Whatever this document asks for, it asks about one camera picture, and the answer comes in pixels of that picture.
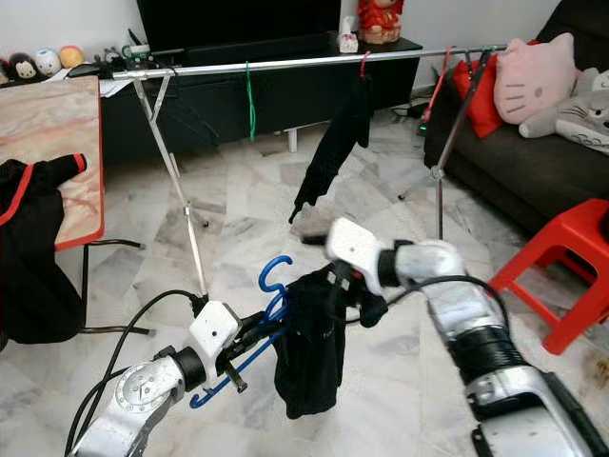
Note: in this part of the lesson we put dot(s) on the blue plastic hanger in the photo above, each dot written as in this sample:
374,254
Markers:
266,271

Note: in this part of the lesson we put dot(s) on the black garment green logo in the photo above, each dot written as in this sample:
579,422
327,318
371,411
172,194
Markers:
309,347

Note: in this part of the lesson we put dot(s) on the black shirt red trim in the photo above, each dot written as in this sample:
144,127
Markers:
38,257

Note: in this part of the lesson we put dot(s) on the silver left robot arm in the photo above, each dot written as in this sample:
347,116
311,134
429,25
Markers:
143,405

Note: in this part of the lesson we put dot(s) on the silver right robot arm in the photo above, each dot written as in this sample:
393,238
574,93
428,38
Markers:
485,324

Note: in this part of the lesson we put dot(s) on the green plastic hanger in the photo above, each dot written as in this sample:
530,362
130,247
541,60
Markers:
250,100

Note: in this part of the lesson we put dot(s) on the red plastic hanger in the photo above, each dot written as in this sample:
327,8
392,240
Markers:
363,65
438,86

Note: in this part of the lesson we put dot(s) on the plain black shirt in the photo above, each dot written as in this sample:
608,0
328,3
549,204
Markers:
333,148

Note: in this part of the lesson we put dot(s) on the black TV cabinet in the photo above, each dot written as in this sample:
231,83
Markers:
247,95

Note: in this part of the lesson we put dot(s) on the silver metal clothes rack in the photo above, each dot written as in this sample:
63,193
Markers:
295,63

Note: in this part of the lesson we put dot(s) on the small white container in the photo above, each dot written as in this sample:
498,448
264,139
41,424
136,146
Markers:
347,38

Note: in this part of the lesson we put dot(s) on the red plastic stool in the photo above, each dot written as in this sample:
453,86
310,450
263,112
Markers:
561,267

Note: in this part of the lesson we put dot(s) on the dark grey sofa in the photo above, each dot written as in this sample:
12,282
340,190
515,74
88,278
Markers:
523,162

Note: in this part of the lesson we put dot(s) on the red figurine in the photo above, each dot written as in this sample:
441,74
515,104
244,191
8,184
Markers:
379,19

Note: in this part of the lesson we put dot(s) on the black television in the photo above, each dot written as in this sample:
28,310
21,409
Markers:
238,21

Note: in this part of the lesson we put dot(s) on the small white green device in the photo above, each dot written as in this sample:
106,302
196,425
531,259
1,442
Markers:
133,55

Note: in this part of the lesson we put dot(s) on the pink cat face cushion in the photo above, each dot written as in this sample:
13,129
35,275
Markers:
533,81

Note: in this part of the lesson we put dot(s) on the grey Totoro plush open eyes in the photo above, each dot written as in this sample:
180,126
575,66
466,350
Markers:
580,114

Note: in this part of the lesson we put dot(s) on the orange round toy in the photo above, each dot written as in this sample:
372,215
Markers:
72,56

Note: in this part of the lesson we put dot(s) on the white round toy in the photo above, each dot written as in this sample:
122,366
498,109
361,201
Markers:
49,62

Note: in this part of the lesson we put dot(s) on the black white plush toy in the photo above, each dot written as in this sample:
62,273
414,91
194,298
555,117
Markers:
24,69

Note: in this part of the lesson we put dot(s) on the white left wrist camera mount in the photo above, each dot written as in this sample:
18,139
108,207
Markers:
214,328

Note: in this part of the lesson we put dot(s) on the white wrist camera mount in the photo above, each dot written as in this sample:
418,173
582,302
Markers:
214,328
357,243

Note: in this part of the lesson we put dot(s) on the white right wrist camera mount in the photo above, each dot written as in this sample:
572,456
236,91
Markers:
357,243

